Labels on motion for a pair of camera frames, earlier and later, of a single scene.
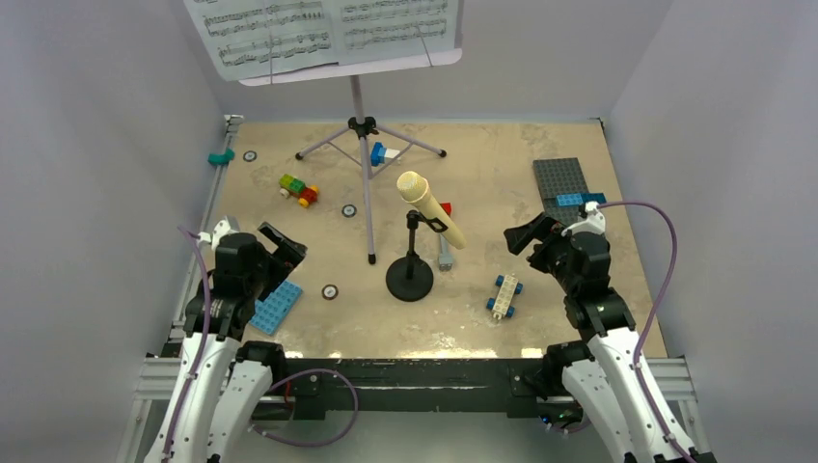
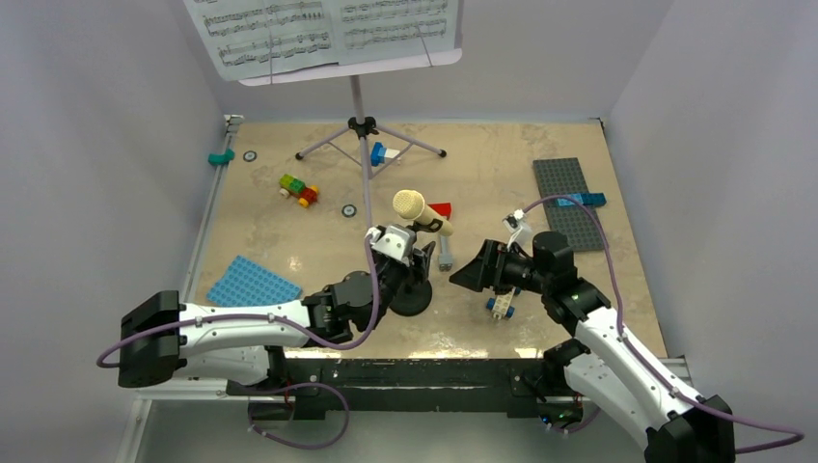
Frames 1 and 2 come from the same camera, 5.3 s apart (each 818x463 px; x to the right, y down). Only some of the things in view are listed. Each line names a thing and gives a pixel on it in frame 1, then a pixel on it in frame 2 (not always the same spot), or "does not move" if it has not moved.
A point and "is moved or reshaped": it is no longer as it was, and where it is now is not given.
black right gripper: [540, 229] -> [487, 268]
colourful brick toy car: [298, 189] does not move
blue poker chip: [349, 210] does not move
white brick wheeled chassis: [501, 305] does not move
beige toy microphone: [414, 188] is moved or reshaped
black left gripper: [286, 258] -> [420, 264]
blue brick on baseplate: [579, 199] does not move
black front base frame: [304, 390] does not move
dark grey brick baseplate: [557, 177] does not move
